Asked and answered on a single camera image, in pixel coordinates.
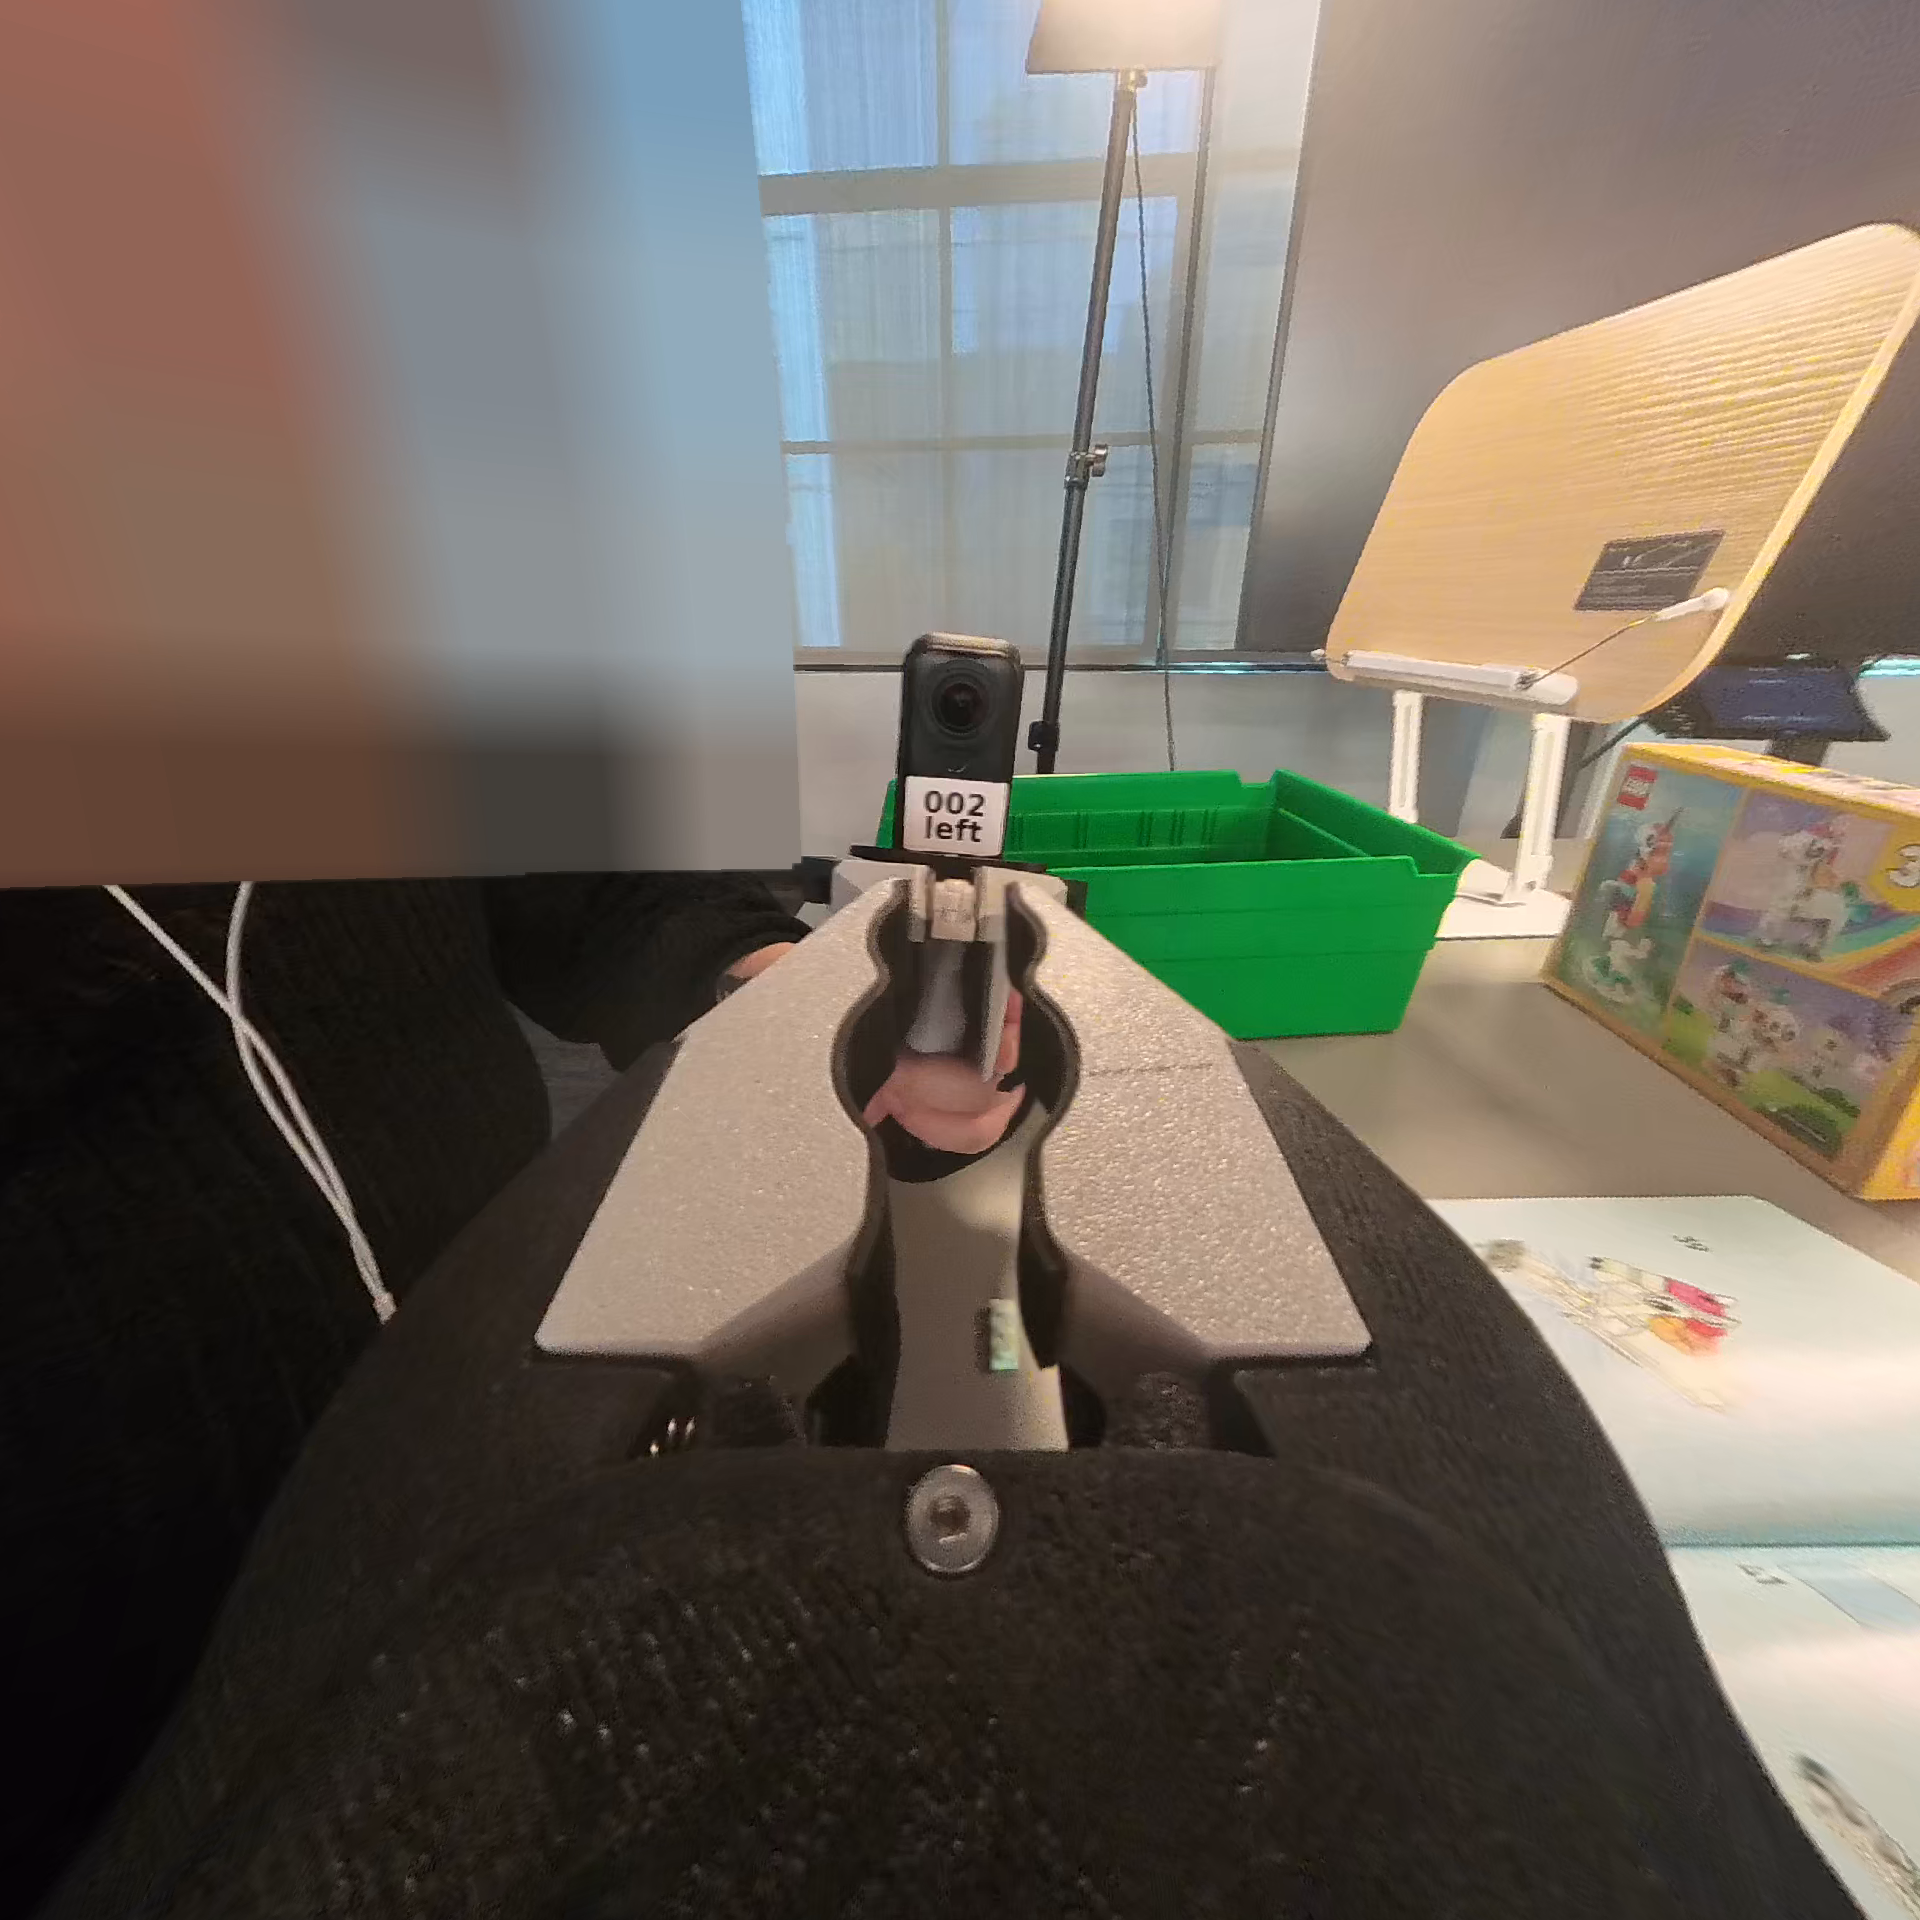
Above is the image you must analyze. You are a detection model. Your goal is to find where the wooden book stand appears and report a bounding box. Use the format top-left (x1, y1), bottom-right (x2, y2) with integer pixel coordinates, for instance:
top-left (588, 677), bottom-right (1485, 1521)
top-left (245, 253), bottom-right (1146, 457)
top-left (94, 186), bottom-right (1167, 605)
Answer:
top-left (1310, 221), bottom-right (1920, 909)

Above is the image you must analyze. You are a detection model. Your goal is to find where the black light stand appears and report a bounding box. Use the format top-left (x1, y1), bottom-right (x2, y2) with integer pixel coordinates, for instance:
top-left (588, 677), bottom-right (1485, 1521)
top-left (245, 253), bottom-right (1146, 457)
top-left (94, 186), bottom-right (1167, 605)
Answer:
top-left (1024, 0), bottom-right (1224, 777)

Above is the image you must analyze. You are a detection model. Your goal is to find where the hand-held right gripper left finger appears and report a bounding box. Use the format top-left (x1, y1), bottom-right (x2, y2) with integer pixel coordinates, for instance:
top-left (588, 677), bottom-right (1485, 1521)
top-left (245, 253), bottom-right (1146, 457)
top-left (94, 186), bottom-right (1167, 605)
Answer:
top-left (532, 877), bottom-right (924, 1373)

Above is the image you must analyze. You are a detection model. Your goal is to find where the person's left forearm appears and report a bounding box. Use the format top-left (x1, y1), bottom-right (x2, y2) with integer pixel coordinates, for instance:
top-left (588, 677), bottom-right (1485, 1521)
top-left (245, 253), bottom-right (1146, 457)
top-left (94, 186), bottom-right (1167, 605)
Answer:
top-left (495, 877), bottom-right (812, 1073)

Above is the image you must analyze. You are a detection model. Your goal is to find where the person's black sweater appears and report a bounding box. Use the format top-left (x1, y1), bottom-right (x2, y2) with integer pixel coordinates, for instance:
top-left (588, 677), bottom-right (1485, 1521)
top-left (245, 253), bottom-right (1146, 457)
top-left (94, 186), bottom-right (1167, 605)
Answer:
top-left (0, 881), bottom-right (548, 1920)

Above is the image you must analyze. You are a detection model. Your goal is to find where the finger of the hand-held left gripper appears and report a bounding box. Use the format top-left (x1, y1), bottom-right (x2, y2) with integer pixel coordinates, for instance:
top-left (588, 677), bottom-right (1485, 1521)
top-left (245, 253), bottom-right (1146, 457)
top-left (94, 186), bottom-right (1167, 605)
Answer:
top-left (903, 941), bottom-right (975, 1057)
top-left (975, 901), bottom-right (1018, 1085)

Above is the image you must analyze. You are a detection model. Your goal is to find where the person's left hand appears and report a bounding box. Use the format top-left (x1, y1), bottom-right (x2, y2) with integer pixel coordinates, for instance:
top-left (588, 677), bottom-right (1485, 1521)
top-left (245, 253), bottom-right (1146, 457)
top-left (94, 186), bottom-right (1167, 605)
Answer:
top-left (861, 990), bottom-right (1040, 1161)

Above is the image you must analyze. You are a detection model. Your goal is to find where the large window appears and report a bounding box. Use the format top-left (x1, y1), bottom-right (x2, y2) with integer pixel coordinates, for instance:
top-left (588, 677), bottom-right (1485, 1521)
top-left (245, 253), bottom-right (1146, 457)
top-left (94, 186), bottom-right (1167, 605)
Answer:
top-left (746, 0), bottom-right (1322, 669)

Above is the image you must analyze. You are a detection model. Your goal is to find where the yellow lego set box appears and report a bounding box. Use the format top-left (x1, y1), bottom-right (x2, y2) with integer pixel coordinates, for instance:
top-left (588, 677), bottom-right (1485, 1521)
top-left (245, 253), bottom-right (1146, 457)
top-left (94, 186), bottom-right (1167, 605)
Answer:
top-left (1543, 742), bottom-right (1920, 1201)

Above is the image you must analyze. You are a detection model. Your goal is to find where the green plastic bin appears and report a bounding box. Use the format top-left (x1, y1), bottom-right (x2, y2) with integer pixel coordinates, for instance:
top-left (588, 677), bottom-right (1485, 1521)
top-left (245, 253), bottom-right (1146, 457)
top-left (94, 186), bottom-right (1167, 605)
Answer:
top-left (983, 768), bottom-right (1482, 1045)

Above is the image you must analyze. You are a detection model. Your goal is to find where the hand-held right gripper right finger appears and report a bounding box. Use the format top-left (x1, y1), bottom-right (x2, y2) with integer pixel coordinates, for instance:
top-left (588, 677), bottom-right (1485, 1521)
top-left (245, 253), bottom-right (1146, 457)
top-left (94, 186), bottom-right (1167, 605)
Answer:
top-left (996, 877), bottom-right (1373, 1378)

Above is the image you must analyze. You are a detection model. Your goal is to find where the white cable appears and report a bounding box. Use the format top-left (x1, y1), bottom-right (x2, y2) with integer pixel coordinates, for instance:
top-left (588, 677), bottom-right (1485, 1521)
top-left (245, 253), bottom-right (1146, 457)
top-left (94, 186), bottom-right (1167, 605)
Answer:
top-left (103, 881), bottom-right (399, 1326)

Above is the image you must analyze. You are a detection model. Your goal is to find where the open lego instruction booklet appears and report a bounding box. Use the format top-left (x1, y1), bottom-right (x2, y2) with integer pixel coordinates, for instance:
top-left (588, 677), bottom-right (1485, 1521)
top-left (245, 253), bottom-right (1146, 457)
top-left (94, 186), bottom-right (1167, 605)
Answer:
top-left (1423, 1190), bottom-right (1920, 1920)

